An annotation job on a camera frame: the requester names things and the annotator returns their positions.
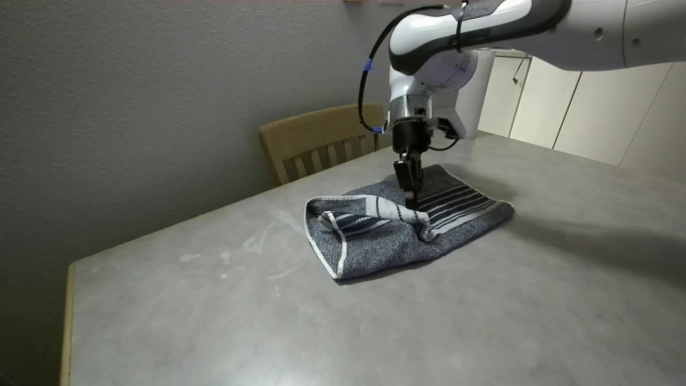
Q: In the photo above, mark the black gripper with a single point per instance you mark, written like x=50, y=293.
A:
x=412, y=141

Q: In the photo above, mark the grey striped towel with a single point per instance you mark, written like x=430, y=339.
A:
x=399, y=237

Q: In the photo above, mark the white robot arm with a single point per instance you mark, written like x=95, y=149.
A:
x=515, y=33

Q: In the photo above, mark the white paper towel roll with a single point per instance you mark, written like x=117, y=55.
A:
x=481, y=87

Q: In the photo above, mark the wooden chair with slatted back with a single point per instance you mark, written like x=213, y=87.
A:
x=322, y=130

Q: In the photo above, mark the white base cabinet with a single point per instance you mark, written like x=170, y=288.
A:
x=500, y=98

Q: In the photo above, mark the tall white cabinet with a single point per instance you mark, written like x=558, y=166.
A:
x=606, y=108

